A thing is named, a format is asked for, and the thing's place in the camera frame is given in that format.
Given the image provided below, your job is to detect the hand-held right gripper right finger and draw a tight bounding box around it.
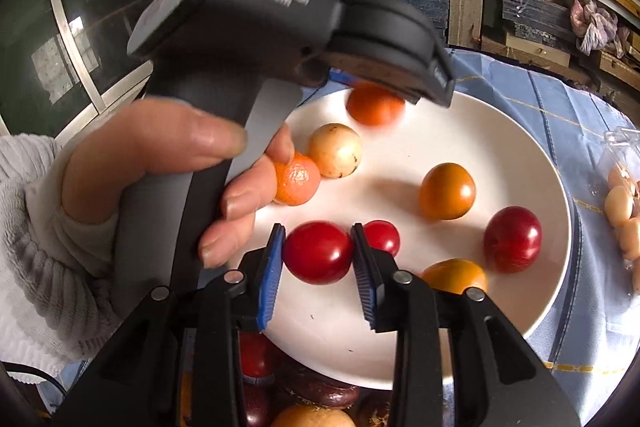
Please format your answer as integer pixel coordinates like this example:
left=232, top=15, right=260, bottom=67
left=350, top=223, right=581, bottom=427

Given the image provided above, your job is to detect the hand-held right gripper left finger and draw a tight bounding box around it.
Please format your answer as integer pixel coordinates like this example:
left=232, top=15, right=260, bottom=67
left=52, top=223, right=287, bottom=427

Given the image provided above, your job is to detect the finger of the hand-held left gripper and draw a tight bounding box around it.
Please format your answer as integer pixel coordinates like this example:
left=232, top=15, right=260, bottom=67
left=327, top=69, right=371, bottom=90

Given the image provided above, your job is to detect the deep orange tangerine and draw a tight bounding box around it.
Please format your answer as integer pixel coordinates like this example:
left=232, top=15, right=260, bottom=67
left=272, top=152, right=322, bottom=206
left=346, top=82, right=406, bottom=126

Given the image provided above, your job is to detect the small red plum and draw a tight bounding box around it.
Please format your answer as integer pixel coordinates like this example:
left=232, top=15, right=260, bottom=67
left=362, top=220, right=401, bottom=258
left=242, top=382, right=273, bottom=427
left=240, top=332, right=281, bottom=380

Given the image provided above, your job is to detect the large dark red plum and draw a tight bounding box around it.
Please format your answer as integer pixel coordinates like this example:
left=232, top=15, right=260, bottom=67
left=282, top=220, right=355, bottom=285
left=483, top=206, right=544, bottom=274

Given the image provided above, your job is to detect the pale yellow apple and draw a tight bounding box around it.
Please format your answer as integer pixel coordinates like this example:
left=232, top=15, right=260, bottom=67
left=306, top=123, right=363, bottom=179
left=270, top=403, right=357, bottom=427

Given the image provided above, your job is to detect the white plate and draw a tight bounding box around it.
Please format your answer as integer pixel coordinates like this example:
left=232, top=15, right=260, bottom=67
left=227, top=86, right=575, bottom=390

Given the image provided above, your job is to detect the person's left forearm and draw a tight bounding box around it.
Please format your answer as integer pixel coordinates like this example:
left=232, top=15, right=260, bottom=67
left=0, top=134, right=121, bottom=378

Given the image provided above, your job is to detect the person's left hand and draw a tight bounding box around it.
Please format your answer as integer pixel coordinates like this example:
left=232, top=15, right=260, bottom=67
left=60, top=99, right=296, bottom=270

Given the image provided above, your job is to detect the white-framed dark window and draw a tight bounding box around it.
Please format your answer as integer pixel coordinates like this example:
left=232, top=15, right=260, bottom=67
left=0, top=0, right=166, bottom=138

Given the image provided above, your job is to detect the blue striped tablecloth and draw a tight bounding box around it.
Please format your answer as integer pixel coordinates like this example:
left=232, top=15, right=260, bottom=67
left=37, top=47, right=640, bottom=427

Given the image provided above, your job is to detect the pink plastic bag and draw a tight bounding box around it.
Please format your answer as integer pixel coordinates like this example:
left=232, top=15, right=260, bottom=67
left=565, top=0, right=631, bottom=58

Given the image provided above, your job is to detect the pile of beige longans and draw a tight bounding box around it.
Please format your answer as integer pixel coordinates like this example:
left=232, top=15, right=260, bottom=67
left=604, top=164, right=640, bottom=293

